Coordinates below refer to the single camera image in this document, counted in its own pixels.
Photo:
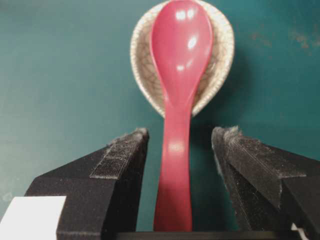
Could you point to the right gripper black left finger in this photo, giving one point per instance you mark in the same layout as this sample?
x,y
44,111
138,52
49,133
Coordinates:
x,y
102,189

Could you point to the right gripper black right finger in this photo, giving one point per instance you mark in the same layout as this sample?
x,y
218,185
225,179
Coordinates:
x,y
270,189

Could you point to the pink plastic spoon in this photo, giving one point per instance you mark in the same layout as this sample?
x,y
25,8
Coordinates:
x,y
181,42

